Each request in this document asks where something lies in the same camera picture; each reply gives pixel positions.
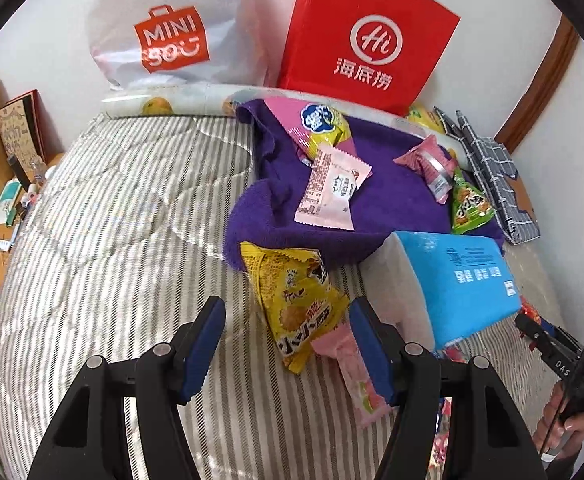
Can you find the white plastic shopping bag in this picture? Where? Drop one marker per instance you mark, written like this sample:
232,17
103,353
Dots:
171,0

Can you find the light pink snack packet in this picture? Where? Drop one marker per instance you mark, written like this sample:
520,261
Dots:
329,190

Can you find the small clear bottle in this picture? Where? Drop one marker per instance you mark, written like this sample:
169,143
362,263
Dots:
38,169

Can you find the long pink strawberry packet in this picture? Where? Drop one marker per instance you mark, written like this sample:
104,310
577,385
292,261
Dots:
362,385

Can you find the pink and yellow chip bag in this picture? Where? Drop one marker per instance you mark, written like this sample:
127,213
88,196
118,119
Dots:
317,125

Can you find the yellow snack bag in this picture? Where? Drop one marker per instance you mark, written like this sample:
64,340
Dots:
424,119

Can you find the person's right hand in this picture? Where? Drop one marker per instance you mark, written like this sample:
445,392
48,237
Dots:
572,430

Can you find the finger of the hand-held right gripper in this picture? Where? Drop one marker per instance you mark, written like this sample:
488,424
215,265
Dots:
534,332
564,337

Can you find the person's right forearm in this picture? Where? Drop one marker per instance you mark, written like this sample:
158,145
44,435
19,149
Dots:
569,467

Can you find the green triangular snack packet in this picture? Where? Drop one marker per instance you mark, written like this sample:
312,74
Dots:
469,205

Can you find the blue tissue pack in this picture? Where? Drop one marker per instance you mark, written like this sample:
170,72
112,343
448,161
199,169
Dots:
467,280

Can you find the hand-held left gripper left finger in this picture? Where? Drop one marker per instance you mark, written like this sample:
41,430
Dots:
199,355

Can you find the red paper bag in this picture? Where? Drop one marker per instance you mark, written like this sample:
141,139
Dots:
372,10

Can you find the brown wooden door frame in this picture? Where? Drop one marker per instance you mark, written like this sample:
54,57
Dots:
542,80

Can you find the purple towel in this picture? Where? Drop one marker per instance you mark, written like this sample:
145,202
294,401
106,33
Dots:
397,195

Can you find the yellow cookie packet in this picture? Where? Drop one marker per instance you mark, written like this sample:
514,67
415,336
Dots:
292,300

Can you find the small red snack packet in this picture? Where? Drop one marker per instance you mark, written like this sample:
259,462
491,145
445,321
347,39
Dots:
532,310

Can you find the patterned hardcover book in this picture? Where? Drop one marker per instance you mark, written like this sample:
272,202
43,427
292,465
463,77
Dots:
19,127

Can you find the rolled fruit-print wrapping paper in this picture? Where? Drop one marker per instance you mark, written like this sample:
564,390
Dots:
191,100

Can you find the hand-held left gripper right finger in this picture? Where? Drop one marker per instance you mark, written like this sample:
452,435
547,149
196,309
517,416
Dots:
372,355

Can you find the striped bed mattress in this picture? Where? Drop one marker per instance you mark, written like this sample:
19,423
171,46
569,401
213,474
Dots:
121,235

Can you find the green and white box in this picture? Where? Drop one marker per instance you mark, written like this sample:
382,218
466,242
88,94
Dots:
7,205

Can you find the pink and silver snack packet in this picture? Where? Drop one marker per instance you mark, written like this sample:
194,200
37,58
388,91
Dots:
429,162

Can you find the red and white snack packet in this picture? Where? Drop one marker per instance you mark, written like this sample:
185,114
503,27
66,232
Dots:
441,447

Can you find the grey plaid cloth bag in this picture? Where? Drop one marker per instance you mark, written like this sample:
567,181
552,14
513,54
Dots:
502,180

